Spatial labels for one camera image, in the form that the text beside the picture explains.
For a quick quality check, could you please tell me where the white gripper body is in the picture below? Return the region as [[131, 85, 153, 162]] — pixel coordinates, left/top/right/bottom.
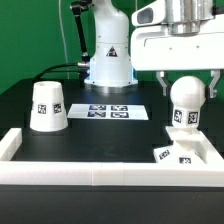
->
[[131, 22, 224, 71]]

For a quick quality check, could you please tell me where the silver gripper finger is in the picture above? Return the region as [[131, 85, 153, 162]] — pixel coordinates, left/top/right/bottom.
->
[[156, 71, 169, 96], [208, 70, 221, 98]]

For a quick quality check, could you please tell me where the white lamp bulb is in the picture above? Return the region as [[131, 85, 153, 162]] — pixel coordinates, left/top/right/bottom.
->
[[170, 76, 206, 130]]

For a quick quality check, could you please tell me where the white lamp base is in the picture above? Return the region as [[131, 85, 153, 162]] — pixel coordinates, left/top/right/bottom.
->
[[153, 126, 203, 165]]

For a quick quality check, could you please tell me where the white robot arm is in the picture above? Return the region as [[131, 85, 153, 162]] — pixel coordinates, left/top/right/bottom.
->
[[85, 0, 224, 98]]

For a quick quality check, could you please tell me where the white lamp shade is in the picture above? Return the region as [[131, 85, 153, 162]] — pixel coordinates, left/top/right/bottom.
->
[[30, 81, 68, 132]]

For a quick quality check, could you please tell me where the white marker tag sheet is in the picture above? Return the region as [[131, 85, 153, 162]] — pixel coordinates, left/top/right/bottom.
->
[[67, 104, 148, 120]]

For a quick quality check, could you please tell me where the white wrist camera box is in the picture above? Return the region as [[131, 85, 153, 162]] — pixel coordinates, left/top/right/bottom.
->
[[132, 0, 166, 27]]

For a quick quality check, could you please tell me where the black cable bundle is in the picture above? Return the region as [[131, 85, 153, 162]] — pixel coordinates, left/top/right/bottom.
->
[[32, 62, 91, 82]]

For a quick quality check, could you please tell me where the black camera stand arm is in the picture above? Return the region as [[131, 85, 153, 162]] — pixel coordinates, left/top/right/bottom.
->
[[70, 0, 92, 62]]

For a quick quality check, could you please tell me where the white hanging cable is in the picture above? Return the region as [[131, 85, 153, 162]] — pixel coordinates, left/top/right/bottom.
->
[[58, 0, 70, 80]]

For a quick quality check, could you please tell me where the white U-shaped border wall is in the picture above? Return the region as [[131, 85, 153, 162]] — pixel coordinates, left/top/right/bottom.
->
[[0, 128, 224, 187]]

